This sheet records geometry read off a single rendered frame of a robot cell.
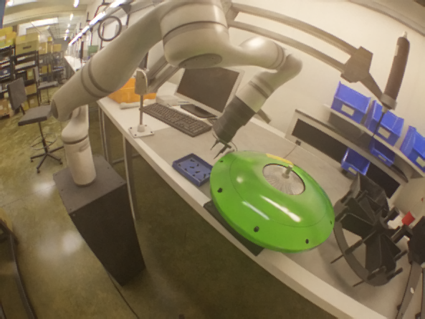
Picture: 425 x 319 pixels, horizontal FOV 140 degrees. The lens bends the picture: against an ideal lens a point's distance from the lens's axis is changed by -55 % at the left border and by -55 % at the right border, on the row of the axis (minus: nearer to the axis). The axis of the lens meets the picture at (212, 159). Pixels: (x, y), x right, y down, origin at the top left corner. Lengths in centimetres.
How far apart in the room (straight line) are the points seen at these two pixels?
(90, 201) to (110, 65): 43
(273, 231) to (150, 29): 37
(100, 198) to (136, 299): 86
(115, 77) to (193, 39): 17
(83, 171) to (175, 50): 51
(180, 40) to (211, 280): 134
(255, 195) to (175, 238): 121
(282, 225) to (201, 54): 28
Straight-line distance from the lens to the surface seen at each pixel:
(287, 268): 47
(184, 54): 22
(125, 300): 133
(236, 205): 30
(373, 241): 64
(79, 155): 59
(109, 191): 63
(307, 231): 33
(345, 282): 59
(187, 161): 64
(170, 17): 24
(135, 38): 30
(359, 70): 44
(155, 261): 138
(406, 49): 52
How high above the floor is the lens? 128
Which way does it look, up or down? 33 degrees down
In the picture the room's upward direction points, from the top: 14 degrees clockwise
